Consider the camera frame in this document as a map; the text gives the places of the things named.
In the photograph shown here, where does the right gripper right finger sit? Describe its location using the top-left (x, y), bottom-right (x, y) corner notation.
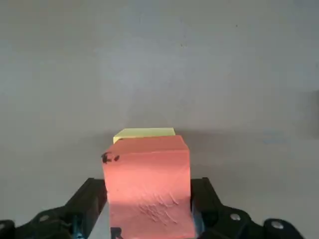
top-left (190, 177), bottom-right (309, 239)

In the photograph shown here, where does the red cube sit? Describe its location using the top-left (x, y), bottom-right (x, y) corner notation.
top-left (101, 135), bottom-right (195, 239)

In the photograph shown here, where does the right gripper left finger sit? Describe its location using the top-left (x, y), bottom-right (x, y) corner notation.
top-left (0, 177), bottom-right (110, 239)

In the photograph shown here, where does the yellow cube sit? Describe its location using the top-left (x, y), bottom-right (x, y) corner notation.
top-left (113, 127), bottom-right (176, 145)

